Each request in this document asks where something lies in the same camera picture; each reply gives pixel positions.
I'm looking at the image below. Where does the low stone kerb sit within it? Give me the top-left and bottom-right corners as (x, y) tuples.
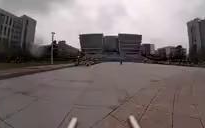
(0, 63), (78, 83)

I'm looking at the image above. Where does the tall pale building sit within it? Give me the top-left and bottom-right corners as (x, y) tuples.
(186, 13), (205, 58)

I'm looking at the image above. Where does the blocky grey building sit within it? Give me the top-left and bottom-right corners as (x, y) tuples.
(78, 32), (143, 58)

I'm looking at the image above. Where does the robot's own part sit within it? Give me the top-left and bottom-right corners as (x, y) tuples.
(128, 115), (141, 128)
(67, 116), (78, 128)

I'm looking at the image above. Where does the row of dark trees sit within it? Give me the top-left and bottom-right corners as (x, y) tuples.
(0, 44), (79, 64)

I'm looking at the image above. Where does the low dark building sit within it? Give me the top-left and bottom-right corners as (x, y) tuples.
(39, 40), (81, 58)

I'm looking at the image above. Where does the group of buildings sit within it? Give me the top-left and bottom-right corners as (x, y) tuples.
(140, 43), (188, 60)

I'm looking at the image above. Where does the lamp pole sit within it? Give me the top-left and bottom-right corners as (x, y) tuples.
(49, 31), (57, 65)

